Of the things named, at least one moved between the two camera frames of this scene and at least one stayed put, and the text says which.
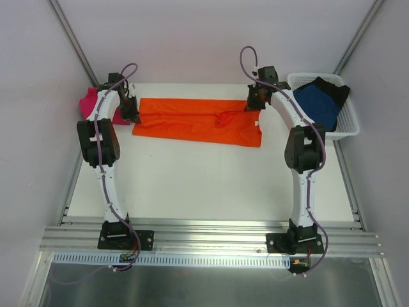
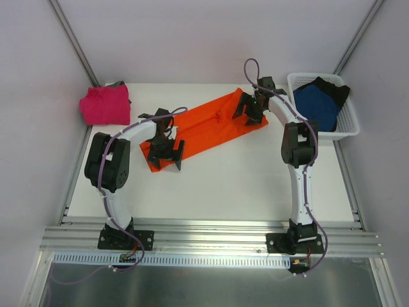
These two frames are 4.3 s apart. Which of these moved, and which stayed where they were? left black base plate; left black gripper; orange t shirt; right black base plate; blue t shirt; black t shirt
Moved: left black gripper; orange t shirt
Stayed: left black base plate; black t shirt; blue t shirt; right black base plate
